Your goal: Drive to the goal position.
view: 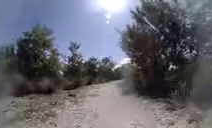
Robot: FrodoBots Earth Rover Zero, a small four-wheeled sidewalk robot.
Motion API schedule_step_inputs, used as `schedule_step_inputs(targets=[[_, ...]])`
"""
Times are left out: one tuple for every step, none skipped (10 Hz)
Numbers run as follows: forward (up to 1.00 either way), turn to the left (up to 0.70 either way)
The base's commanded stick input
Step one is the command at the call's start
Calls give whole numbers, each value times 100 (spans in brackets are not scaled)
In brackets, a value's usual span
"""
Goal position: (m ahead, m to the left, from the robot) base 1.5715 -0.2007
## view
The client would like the pale dirt path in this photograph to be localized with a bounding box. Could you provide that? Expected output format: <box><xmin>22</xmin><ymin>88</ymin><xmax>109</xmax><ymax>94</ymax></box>
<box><xmin>0</xmin><ymin>79</ymin><xmax>212</xmax><ymax>128</ymax></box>

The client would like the large dark bush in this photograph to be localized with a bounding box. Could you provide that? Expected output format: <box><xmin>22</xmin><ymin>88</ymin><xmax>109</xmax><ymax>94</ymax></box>
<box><xmin>117</xmin><ymin>0</ymin><xmax>212</xmax><ymax>101</ymax></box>

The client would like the row of green trees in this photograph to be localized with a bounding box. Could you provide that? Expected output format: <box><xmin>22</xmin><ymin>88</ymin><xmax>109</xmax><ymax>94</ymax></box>
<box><xmin>0</xmin><ymin>23</ymin><xmax>123</xmax><ymax>98</ymax></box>

